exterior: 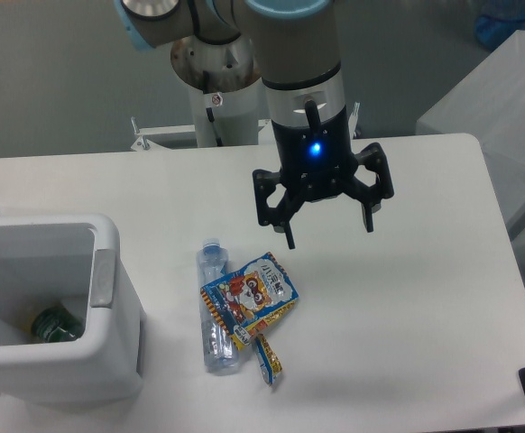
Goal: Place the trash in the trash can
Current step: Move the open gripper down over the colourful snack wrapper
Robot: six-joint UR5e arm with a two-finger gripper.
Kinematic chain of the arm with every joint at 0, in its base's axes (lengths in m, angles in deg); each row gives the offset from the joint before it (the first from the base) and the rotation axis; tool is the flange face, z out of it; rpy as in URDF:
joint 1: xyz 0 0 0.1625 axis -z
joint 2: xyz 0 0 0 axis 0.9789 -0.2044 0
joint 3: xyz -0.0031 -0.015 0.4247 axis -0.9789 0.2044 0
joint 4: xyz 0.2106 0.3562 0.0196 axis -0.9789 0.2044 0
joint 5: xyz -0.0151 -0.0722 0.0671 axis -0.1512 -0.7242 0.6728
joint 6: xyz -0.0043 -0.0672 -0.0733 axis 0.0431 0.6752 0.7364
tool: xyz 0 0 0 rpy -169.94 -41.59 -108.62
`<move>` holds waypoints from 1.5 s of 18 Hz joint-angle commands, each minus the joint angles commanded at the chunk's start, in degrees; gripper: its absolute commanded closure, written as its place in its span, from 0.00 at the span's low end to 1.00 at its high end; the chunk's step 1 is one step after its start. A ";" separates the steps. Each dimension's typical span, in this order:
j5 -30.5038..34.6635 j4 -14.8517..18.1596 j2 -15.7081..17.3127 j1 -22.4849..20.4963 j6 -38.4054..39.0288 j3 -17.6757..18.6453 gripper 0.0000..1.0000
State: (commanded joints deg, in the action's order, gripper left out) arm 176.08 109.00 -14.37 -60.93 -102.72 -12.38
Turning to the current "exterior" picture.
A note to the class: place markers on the blue plastic bag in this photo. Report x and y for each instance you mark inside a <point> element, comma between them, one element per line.
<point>497,21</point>

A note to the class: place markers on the white trash can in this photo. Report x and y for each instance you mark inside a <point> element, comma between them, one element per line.
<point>73,261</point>

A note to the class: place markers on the colourful snack wrapper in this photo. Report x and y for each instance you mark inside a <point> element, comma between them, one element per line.
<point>247,301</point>

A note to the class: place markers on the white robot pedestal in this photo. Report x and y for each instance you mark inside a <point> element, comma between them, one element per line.
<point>225,89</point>

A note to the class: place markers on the green bottle in bin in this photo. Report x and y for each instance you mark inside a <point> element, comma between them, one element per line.
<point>56,324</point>

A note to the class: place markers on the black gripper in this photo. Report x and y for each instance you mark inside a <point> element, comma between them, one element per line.
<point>312,158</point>

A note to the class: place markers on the grey cabinet at right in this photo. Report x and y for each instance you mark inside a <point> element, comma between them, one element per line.
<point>489,104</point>

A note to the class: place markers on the white base bracket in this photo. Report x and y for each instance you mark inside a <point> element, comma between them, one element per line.
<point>181,136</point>

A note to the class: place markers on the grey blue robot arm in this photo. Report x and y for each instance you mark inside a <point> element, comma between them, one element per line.
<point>291,48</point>

